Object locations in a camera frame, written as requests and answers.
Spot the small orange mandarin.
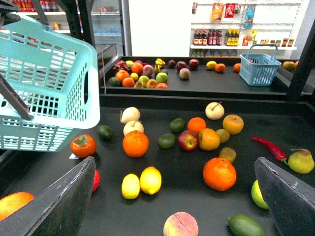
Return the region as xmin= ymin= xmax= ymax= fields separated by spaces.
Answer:
xmin=187 ymin=117 xmax=207 ymax=134

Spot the white sauce shelf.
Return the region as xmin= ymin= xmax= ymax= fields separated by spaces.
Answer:
xmin=189 ymin=0 xmax=314 ymax=59

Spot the small blue plastic basket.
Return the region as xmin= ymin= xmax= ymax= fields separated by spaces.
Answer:
xmin=239 ymin=44 xmax=282 ymax=87

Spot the mango fruit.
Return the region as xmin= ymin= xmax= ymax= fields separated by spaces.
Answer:
xmin=0 ymin=192 xmax=34 ymax=221

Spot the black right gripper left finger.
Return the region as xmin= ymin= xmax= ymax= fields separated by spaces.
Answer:
xmin=0 ymin=156 xmax=95 ymax=236

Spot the glass top freezer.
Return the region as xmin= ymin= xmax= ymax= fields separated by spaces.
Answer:
xmin=96 ymin=44 xmax=119 ymax=71

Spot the orange persimmon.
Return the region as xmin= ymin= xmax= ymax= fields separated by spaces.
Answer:
xmin=70 ymin=134 xmax=97 ymax=159

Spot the green apple far tray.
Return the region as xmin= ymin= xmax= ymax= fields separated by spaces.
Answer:
xmin=156 ymin=72 xmax=168 ymax=84

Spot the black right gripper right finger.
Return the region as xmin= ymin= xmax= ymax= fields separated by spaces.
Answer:
xmin=254 ymin=157 xmax=315 ymax=236

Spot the teal plastic shopping basket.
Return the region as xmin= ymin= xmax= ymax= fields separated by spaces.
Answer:
xmin=0 ymin=16 xmax=100 ymax=152

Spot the large bumpy orange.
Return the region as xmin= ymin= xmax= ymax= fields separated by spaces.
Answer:
xmin=203 ymin=157 xmax=237 ymax=191

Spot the brown kiwi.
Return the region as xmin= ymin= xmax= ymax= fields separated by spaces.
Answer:
xmin=219 ymin=147 xmax=237 ymax=163

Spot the white pear left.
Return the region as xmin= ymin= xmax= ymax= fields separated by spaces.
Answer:
xmin=120 ymin=107 xmax=141 ymax=124

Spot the dark green avocado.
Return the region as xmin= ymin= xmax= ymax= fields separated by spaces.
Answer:
xmin=97 ymin=124 xmax=113 ymax=141

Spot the orange far tray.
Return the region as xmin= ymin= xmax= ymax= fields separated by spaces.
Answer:
xmin=115 ymin=69 xmax=129 ymax=82

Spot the green lime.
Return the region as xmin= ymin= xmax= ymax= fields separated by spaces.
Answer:
xmin=169 ymin=118 xmax=186 ymax=133
xmin=157 ymin=133 xmax=176 ymax=149

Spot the pink peach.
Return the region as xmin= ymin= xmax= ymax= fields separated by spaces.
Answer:
xmin=163 ymin=211 xmax=199 ymax=236

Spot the red apple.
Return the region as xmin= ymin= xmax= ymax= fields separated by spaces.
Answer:
xmin=177 ymin=130 xmax=199 ymax=152

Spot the white pear with stem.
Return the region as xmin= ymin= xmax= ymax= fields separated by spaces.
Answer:
xmin=205 ymin=102 xmax=224 ymax=120

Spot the yellow lemon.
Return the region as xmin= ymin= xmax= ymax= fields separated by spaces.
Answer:
xmin=121 ymin=174 xmax=140 ymax=200
xmin=140 ymin=166 xmax=161 ymax=195

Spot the red chili pepper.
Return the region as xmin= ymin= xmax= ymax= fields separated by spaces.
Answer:
xmin=251 ymin=137 xmax=288 ymax=165

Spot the grey basket handle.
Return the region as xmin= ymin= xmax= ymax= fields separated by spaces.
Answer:
xmin=0 ymin=75 xmax=34 ymax=120

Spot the green mango front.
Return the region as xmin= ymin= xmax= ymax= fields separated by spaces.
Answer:
xmin=228 ymin=214 xmax=266 ymax=236

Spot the yellow round pear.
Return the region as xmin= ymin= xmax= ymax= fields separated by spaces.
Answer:
xmin=222 ymin=115 xmax=244 ymax=135

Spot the red pomegranate fruit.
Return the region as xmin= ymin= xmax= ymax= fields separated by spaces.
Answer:
xmin=92 ymin=170 xmax=100 ymax=192

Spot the yellow orange fruit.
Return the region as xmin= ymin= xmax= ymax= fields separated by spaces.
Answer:
xmin=198 ymin=128 xmax=221 ymax=151

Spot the white drinks shelf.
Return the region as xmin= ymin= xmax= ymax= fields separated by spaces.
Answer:
xmin=9 ymin=0 xmax=70 ymax=35

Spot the black produce shelf frame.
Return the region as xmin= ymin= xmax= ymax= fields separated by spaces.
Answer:
xmin=57 ymin=0 xmax=315 ymax=100

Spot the green yellow pear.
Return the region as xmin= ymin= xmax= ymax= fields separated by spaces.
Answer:
xmin=288 ymin=148 xmax=315 ymax=174

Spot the light green apple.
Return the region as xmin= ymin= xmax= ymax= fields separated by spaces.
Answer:
xmin=251 ymin=180 xmax=269 ymax=210

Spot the large orange front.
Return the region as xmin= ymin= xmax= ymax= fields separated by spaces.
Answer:
xmin=122 ymin=130 xmax=149 ymax=158

